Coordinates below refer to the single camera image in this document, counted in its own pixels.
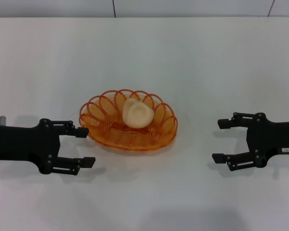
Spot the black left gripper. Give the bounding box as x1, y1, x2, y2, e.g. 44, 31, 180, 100
0, 118, 96, 176

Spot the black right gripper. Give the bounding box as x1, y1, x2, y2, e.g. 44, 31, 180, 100
211, 112, 289, 172

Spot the orange wire basket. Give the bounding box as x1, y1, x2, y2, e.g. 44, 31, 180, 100
79, 89, 178, 152

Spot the pale round bread bun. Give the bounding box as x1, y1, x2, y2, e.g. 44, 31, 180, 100
122, 97, 155, 129

